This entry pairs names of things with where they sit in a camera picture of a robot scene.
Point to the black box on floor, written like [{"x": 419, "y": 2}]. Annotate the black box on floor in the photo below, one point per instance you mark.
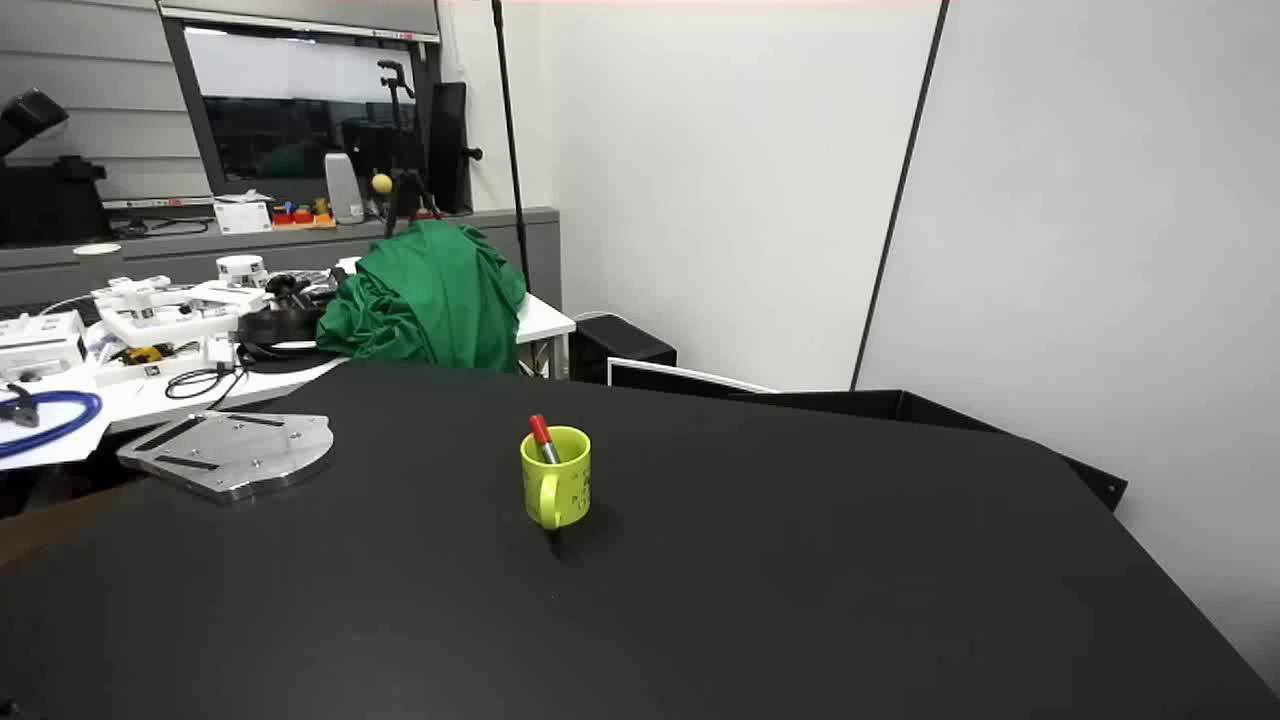
[{"x": 611, "y": 350}]

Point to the white robot parts pile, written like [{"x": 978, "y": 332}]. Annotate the white robot parts pile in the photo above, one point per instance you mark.
[{"x": 159, "y": 311}]

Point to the dark window monitor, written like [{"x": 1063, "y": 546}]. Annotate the dark window monitor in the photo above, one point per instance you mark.
[{"x": 273, "y": 103}]

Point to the grey metal plate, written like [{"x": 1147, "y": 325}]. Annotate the grey metal plate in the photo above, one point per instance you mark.
[{"x": 234, "y": 454}]

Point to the black tripod stand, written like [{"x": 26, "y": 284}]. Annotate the black tripod stand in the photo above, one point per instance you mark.
[{"x": 406, "y": 197}]

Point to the green cloth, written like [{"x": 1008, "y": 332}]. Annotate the green cloth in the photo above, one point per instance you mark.
[{"x": 432, "y": 295}]

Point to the yellow-green mug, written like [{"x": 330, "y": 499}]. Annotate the yellow-green mug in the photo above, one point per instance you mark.
[{"x": 559, "y": 495}]

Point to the red capped pen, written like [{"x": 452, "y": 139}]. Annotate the red capped pen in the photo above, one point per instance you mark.
[{"x": 538, "y": 424}]

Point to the black headphones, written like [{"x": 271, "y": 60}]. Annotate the black headphones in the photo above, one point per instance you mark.
[{"x": 281, "y": 332}]

